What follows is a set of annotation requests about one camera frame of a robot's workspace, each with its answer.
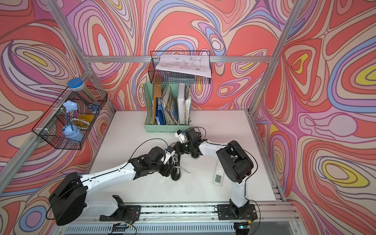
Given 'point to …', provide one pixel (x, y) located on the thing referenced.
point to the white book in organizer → (181, 105)
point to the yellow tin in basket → (83, 121)
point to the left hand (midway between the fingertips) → (172, 165)
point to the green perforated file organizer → (168, 106)
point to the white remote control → (219, 174)
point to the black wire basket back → (160, 76)
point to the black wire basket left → (67, 124)
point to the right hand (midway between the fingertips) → (171, 154)
